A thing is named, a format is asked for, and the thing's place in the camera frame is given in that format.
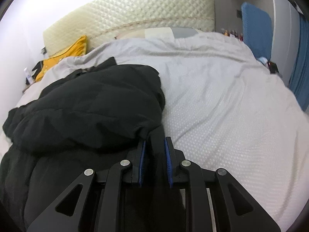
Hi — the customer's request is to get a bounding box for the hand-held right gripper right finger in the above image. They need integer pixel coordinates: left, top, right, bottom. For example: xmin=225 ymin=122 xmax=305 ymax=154
xmin=164 ymin=136 xmax=282 ymax=232

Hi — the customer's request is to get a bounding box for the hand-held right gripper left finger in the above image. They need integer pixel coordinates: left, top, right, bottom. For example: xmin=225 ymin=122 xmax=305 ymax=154
xmin=26 ymin=139 xmax=148 ymax=232

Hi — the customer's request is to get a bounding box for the black padded jacket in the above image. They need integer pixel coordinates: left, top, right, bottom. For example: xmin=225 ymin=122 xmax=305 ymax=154
xmin=0 ymin=57 xmax=186 ymax=232

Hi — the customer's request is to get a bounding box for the grey bed blanket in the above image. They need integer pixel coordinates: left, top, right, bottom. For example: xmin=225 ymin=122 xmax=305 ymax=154
xmin=0 ymin=31 xmax=307 ymax=232

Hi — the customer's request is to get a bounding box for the patchwork pillow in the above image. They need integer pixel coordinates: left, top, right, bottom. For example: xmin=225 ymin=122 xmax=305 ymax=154
xmin=116 ymin=27 xmax=205 ymax=40

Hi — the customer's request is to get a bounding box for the yellow pillow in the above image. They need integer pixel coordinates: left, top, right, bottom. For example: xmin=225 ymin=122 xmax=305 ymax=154
xmin=35 ymin=35 xmax=88 ymax=83

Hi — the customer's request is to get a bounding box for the dark cloth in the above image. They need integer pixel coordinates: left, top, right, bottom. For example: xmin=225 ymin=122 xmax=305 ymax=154
xmin=31 ymin=60 xmax=45 ymax=74

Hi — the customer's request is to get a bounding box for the dark small device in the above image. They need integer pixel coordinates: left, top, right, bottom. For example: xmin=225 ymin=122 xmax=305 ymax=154
xmin=268 ymin=61 xmax=280 ymax=74

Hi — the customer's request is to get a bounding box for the white bottle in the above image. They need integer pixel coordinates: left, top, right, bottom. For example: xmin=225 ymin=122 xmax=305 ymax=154
xmin=24 ymin=68 xmax=33 ymax=84

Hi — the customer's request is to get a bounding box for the row of small bottles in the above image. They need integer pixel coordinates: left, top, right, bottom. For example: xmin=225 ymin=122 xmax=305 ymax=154
xmin=221 ymin=29 xmax=244 ymax=40

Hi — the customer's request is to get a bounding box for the cream quilted headboard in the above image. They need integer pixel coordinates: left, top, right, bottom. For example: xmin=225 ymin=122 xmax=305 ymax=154
xmin=43 ymin=0 xmax=215 ymax=56

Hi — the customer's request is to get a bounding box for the blue chair back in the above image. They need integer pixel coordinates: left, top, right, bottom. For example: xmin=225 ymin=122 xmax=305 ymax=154
xmin=241 ymin=2 xmax=273 ymax=62

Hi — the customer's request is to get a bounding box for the blue curtain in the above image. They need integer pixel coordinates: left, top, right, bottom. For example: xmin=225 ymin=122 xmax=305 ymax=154
xmin=288 ymin=12 xmax=309 ymax=113

